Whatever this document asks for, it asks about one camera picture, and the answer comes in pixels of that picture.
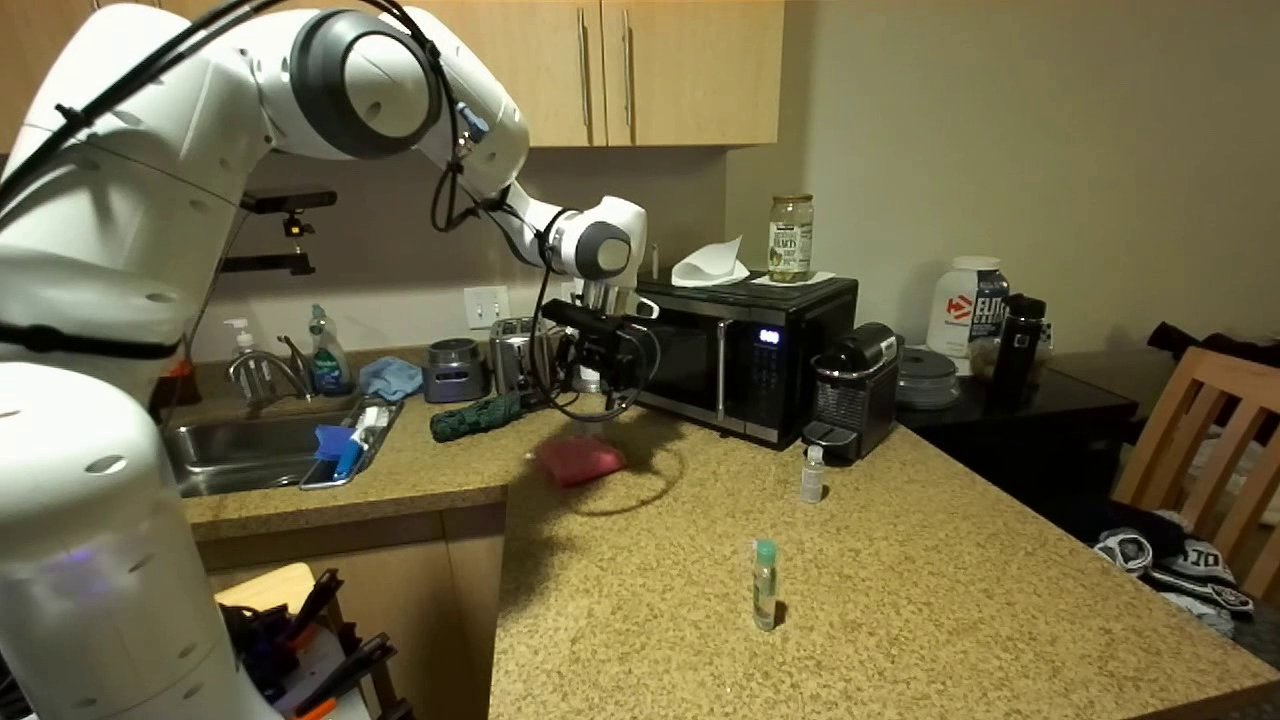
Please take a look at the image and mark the black side table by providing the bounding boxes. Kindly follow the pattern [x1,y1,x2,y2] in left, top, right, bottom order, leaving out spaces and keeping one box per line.
[905,360,1145,518]

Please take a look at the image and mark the white wall outlet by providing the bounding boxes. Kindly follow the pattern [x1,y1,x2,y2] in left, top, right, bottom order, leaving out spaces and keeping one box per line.
[459,279,510,334]

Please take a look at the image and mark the green dish soap bottle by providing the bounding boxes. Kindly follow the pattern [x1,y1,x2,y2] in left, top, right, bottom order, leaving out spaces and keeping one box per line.
[305,299,351,400]

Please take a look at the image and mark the pink towel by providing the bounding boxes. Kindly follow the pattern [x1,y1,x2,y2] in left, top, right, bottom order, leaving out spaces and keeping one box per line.
[532,437,633,492]

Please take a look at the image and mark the dark round lid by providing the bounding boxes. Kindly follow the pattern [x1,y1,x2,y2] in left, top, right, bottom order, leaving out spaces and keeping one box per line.
[893,340,962,416]

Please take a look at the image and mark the wooden slatted chair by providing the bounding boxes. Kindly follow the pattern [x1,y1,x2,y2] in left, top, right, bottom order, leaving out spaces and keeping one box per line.
[1108,343,1280,604]

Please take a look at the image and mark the silver toaster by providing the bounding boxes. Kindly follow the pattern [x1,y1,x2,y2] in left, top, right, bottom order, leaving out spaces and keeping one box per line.
[488,315,558,400]

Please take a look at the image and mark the wooden base cabinet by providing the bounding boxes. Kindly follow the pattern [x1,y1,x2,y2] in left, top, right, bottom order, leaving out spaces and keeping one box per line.
[184,497,510,720]

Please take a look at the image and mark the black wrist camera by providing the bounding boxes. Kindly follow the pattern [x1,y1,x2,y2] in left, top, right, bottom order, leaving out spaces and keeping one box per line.
[536,295,590,343]

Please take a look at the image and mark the black coffee maker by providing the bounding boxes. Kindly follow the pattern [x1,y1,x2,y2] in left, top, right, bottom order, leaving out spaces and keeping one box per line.
[800,320,907,471]

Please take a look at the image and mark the blue cloth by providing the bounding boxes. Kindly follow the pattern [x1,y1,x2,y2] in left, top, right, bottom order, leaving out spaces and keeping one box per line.
[354,353,427,407]

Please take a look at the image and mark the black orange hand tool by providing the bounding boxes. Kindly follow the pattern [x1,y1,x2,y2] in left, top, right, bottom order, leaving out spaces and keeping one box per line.
[216,565,417,720]

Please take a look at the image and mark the black microwave oven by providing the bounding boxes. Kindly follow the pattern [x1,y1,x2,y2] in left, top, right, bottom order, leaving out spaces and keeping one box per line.
[624,271,863,453]

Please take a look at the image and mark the green hand sanitizer bottle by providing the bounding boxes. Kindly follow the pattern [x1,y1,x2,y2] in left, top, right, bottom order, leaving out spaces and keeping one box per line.
[749,535,785,632]

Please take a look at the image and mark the wooden upper cabinets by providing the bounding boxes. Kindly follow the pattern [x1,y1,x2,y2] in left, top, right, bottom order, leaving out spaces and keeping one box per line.
[0,0,791,153]

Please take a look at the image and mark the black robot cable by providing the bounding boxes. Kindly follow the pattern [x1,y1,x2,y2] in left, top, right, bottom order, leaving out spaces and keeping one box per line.
[0,0,692,520]

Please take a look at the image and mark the black cloth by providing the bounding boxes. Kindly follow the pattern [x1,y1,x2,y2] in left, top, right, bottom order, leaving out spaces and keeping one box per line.
[1149,315,1280,373]

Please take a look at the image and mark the white jug red label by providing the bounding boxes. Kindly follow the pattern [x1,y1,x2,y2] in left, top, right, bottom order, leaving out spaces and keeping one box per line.
[928,252,1003,381]

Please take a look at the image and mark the black water bottle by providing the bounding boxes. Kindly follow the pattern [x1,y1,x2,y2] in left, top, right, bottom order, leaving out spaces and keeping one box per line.
[996,293,1053,403]

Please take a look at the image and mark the black round pot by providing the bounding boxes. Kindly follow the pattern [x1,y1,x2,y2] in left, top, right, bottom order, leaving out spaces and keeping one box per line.
[418,336,490,407]

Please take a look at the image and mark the blue dish soap bottle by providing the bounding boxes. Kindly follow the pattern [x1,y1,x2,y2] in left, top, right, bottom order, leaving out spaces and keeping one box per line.
[310,400,394,490]

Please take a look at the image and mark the black white patterned item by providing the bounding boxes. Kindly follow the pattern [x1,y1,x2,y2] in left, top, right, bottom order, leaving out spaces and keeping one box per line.
[1093,500,1260,636]

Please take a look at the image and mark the small clear bottle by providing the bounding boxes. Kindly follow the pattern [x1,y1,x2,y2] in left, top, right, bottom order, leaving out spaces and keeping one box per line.
[794,446,829,507]

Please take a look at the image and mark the metal faucet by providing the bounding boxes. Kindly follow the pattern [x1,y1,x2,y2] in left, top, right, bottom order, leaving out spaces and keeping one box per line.
[227,334,317,407]

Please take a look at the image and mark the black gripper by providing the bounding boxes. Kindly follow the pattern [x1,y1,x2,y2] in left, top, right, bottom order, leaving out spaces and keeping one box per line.
[577,307,663,400]

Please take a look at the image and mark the white soap pump bottle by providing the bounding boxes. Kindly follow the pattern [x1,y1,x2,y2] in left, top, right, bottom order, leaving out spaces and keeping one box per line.
[221,315,269,393]

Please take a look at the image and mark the clear plastic bottle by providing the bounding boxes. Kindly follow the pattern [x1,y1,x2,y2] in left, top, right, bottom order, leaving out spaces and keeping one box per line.
[969,263,1013,384]

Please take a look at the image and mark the stainless steel sink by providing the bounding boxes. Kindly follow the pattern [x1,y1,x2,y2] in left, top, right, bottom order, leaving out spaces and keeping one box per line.
[154,403,403,500]

